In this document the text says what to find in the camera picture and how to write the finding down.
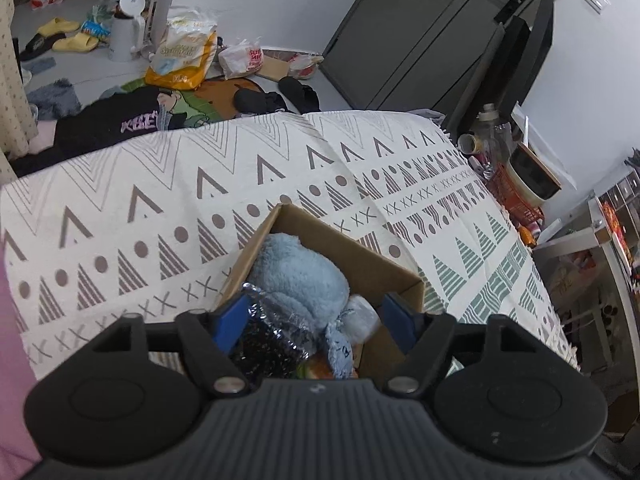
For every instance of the white red plastic bag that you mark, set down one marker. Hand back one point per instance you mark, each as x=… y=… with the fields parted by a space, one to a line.
x=241 y=60

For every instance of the white electric kettle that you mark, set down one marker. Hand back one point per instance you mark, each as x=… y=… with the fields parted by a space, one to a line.
x=127 y=31

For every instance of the red plastic basket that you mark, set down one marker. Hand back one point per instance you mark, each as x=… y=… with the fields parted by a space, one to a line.
x=504 y=190

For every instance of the cream round appliance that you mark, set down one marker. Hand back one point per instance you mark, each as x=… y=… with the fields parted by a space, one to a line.
x=532 y=179

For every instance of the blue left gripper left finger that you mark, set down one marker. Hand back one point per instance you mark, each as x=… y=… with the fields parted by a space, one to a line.
x=229 y=321

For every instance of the brown cardboard box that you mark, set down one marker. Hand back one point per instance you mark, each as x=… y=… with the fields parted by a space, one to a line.
x=368 y=274

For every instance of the yellow slipper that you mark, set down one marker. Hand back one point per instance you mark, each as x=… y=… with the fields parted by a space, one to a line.
x=80 y=43

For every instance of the black monitor screen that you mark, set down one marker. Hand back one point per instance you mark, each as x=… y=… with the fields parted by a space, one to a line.
x=507 y=69

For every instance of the plush hamburger toy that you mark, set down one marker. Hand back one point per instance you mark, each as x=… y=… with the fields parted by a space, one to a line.
x=321 y=367

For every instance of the black item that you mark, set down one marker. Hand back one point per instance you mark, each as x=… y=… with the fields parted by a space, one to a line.
x=275 y=342

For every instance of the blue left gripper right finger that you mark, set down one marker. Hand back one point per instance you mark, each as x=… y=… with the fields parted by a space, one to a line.
x=401 y=321

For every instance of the yellow white large bag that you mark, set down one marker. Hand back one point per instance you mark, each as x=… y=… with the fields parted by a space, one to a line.
x=186 y=50

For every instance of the black printed shirt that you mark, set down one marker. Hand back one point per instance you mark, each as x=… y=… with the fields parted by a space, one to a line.
x=111 y=120

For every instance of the patterned cream table cloth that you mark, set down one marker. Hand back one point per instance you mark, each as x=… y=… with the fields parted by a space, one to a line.
x=153 y=226

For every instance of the grey plush mouse toy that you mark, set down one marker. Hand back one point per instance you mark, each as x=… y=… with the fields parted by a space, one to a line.
x=301 y=281

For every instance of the blue denim heart cushion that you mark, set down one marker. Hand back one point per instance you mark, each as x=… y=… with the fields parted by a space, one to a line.
x=338 y=352

